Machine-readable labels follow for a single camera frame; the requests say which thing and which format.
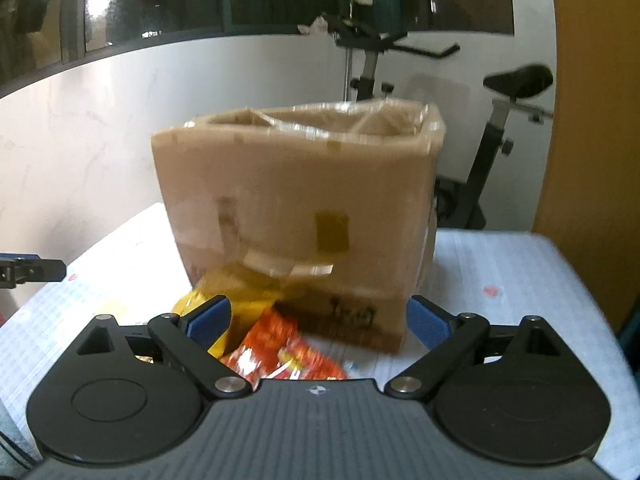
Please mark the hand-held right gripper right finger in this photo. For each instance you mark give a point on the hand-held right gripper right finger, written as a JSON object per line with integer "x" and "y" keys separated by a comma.
{"x": 425, "y": 322}

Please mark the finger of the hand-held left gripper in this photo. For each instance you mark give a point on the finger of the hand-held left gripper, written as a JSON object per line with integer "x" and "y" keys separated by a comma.
{"x": 35, "y": 270}

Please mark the taped cardboard box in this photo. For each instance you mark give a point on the taped cardboard box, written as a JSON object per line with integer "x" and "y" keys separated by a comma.
{"x": 295, "y": 210}

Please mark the wooden board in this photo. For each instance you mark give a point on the wooden board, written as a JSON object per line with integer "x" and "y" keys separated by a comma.
{"x": 590, "y": 135}

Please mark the red orange snack packet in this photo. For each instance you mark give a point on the red orange snack packet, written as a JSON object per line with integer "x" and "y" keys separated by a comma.
{"x": 280, "y": 355}

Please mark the crumpled white cloth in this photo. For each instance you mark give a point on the crumpled white cloth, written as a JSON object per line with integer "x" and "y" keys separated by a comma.
{"x": 314, "y": 26}

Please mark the dark glass window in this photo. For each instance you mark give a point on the dark glass window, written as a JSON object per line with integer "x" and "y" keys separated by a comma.
{"x": 200, "y": 0}

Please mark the blue plaid bed sheet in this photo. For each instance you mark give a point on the blue plaid bed sheet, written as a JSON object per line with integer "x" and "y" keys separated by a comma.
{"x": 510, "y": 280}

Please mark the black exercise bike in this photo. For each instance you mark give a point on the black exercise bike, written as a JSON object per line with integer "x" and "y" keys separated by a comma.
{"x": 480, "y": 160}

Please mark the yellow chips bag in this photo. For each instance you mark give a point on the yellow chips bag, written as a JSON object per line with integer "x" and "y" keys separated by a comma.
{"x": 250, "y": 302}

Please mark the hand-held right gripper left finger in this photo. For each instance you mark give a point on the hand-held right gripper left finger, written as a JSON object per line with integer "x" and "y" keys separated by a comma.
{"x": 210, "y": 321}

